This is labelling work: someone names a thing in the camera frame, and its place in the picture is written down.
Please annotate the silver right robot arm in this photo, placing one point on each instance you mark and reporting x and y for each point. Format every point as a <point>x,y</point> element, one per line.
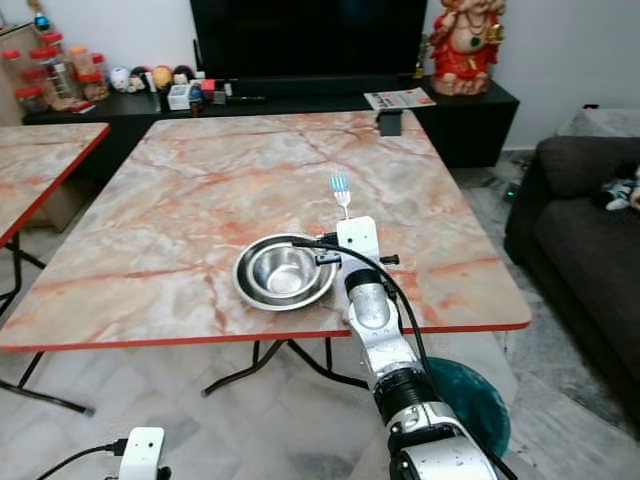
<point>380,330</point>

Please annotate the stainless steel bowl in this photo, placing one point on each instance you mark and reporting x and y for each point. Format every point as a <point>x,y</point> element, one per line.
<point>285,270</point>

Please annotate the stainless steel plate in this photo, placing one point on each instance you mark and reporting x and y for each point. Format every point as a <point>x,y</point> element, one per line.
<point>252,295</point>

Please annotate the marble top folding table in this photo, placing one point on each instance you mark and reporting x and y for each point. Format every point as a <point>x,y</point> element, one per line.
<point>220,190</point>
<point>45,165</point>

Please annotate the printed paper leaflet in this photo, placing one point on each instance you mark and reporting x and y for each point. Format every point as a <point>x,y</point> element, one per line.
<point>400,98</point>

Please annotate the black television console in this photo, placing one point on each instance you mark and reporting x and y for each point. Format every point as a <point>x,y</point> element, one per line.
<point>470,120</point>

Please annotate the small dark bottle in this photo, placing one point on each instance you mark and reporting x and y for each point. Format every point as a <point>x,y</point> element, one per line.
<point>196,101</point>

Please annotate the small red box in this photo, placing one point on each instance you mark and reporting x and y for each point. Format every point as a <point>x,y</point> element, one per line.
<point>209,86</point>

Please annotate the small white box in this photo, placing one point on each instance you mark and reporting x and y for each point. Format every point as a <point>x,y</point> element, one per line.
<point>180,97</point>

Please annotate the black flat television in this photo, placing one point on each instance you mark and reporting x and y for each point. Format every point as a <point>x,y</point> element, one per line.
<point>310,38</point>

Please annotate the dark haired figurine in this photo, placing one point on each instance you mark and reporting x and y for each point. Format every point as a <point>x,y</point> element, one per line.
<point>183,75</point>
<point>141,81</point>

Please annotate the yellow round figurine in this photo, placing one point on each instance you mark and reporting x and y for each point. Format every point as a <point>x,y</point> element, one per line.
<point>162,77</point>

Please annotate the red Ganesha statue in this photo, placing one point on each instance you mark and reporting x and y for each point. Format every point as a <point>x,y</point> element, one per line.
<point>465,50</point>

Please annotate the dark grey sofa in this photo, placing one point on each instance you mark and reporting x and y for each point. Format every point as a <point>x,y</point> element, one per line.
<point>580,260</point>

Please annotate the white round figurine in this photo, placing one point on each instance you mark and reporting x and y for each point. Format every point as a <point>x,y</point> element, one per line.
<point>120,79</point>

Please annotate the red lid plastic jar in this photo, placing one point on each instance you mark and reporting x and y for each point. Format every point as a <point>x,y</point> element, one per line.
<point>96,82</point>
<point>11,72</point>

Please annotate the small toy on sofa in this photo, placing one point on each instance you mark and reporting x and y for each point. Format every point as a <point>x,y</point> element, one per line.
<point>623,190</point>

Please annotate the light grey cushion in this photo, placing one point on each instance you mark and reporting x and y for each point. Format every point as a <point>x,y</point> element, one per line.
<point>600,122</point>

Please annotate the orange filled plastic jar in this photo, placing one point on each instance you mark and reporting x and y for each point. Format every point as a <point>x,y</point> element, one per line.
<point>80,62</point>

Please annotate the tall red lid jar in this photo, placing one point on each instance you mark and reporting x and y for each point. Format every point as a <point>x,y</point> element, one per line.
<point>56,72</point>

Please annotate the short red lid jar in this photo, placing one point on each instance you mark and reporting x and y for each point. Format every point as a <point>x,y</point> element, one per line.
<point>29,100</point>

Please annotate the light wooden cabinet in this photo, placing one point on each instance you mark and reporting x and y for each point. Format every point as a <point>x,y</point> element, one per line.
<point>8,40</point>

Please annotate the colourful hanging ornament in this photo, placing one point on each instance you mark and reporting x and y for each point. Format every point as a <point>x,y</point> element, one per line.
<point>41,17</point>

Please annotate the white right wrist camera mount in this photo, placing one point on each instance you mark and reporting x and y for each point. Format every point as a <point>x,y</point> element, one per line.
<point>359,240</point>

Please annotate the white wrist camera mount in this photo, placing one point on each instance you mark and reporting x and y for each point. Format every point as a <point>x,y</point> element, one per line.
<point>142,452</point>
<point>359,240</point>

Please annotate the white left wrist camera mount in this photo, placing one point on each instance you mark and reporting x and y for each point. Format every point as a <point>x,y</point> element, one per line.
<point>142,452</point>

